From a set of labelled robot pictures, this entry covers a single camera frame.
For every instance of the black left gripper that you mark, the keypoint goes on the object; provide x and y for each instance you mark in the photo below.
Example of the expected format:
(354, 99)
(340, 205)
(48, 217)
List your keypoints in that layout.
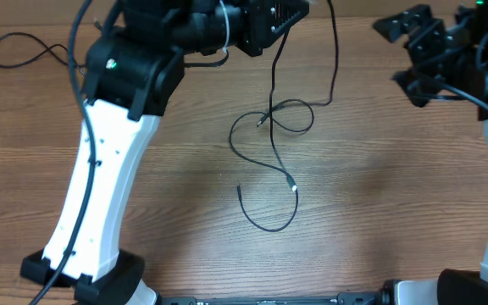
(256, 31)

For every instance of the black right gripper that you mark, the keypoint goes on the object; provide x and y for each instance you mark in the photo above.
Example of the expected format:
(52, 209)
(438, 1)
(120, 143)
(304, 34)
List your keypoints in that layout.
(425, 30)

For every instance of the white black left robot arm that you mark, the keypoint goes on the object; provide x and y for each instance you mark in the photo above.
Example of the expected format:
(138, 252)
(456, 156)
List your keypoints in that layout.
(131, 71)

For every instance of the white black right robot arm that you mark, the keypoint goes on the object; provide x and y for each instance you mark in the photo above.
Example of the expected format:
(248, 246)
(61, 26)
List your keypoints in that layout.
(453, 286)

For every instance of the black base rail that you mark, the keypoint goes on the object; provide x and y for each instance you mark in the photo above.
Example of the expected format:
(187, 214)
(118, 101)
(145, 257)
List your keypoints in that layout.
(343, 298)

